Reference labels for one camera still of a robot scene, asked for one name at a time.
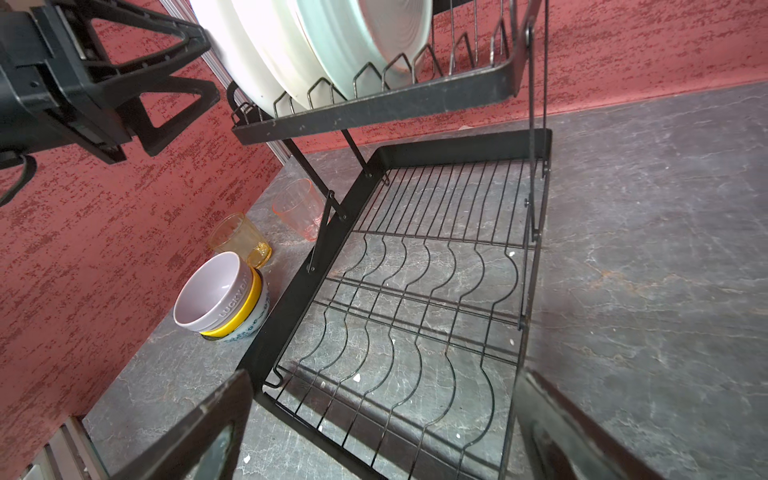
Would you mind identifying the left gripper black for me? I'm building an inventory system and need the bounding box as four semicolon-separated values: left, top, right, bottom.
0;0;222;172

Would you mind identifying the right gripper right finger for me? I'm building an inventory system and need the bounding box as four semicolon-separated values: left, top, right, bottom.
514;368;660;479

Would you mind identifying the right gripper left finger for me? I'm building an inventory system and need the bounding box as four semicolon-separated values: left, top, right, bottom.
112;369;253;479

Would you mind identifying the white plate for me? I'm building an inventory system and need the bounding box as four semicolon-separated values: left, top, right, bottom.
190;0;291;117
233;0;345;110

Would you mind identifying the blue floral porcelain bowl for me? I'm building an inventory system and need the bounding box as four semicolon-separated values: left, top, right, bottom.
201;287;270;343

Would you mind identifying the lavender ceramic bowl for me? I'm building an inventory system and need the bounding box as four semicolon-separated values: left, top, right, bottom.
172;252;253;333

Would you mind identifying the amber glass cup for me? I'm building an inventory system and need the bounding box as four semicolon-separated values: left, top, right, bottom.
208;212;272;269

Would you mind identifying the yellow bowl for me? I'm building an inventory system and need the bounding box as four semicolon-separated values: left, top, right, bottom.
201;268;263;339

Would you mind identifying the pink glass cup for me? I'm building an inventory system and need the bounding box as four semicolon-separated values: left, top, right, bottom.
272;178;325;242

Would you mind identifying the pale green plate right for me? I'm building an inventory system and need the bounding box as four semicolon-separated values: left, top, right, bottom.
292;0;433;100

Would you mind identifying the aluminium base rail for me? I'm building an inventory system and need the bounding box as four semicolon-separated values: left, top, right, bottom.
20;416;110;480

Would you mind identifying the black wire dish rack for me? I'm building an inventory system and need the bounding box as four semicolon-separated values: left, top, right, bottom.
233;1;552;479

